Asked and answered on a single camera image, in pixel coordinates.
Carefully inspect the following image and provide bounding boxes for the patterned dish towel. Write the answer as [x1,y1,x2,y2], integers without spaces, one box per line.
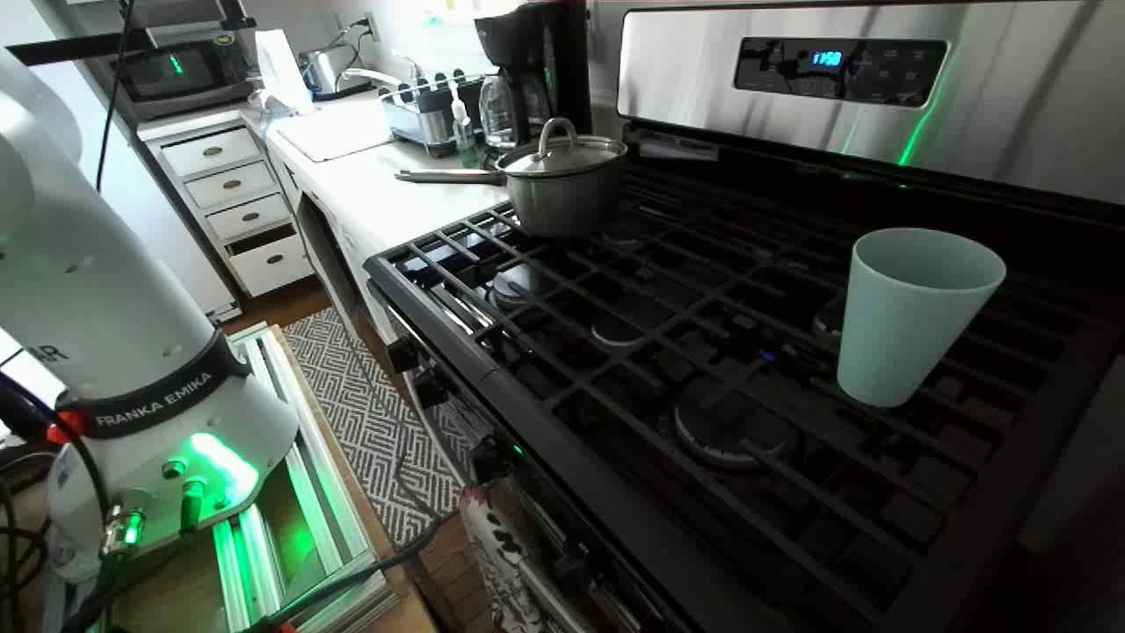
[455,477,603,633]

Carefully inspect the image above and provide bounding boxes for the white cutting board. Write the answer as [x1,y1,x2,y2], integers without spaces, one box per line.
[271,102,399,164]

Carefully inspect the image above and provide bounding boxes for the black gas stove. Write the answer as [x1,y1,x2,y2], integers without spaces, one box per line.
[363,0,1125,633]

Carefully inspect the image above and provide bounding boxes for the white drawer cabinet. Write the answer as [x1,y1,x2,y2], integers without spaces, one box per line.
[136,110,318,301]

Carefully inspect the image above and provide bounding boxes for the grey patterned rug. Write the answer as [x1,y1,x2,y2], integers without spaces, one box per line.
[279,305,496,551]

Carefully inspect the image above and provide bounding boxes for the grey steel pot with handle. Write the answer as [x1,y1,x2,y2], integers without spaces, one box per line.
[393,136,633,243]

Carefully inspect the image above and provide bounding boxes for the aluminium base frame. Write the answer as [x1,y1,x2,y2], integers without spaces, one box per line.
[207,320,399,633]

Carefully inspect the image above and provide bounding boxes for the steel pot lid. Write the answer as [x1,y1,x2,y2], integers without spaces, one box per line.
[499,113,631,182]

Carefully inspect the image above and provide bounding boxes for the black floor cable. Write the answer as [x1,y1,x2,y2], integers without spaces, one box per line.
[243,515,456,633]

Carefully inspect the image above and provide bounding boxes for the black microwave oven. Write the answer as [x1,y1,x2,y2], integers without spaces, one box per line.
[108,33,259,127]

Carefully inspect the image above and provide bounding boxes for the black metal bar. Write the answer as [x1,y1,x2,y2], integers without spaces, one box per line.
[5,26,160,69]

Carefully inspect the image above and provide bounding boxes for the black coffee maker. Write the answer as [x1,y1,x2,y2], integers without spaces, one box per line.
[470,0,599,154]

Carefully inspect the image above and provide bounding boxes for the clear soap bottle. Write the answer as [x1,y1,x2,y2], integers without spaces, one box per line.
[447,69,484,168]

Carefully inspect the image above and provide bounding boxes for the teal plastic cup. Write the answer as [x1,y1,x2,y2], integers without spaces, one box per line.
[833,225,1008,413]

